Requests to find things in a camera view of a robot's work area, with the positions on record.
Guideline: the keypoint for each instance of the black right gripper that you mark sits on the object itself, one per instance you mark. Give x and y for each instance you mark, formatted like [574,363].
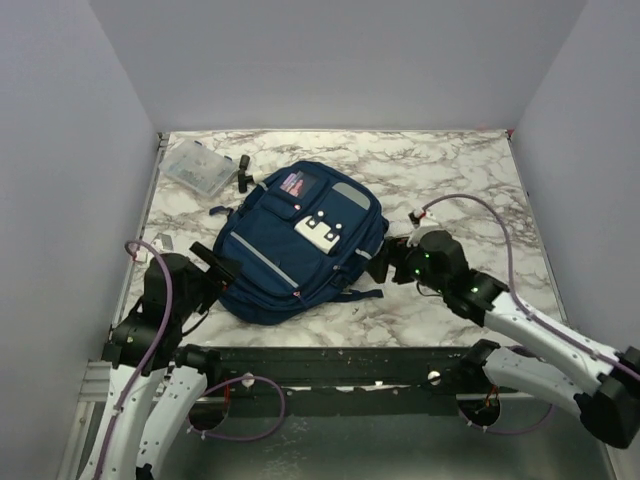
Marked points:
[396,251]

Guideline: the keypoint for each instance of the navy blue student backpack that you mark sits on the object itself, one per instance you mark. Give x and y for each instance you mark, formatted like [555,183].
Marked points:
[297,253]

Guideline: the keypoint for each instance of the purple highlighter marker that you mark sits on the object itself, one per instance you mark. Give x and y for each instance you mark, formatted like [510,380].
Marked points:
[290,180]

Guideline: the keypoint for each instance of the black mounting base plate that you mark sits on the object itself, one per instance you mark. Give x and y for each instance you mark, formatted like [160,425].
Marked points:
[262,382]

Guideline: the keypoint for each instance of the black metal flashlight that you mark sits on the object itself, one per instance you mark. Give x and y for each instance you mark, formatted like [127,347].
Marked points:
[243,178]

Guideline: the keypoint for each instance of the clear plastic organiser box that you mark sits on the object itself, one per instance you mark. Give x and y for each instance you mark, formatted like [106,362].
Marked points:
[198,168]

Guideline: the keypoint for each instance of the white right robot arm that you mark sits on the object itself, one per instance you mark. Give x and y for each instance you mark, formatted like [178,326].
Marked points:
[597,383]

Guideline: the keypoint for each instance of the white cylindrical object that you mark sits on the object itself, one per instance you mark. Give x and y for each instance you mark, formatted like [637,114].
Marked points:
[258,176]

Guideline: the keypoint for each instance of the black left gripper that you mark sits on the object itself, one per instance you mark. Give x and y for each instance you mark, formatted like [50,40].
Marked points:
[227,268]

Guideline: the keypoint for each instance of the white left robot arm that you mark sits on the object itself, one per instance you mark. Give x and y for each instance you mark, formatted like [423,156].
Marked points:
[145,360]

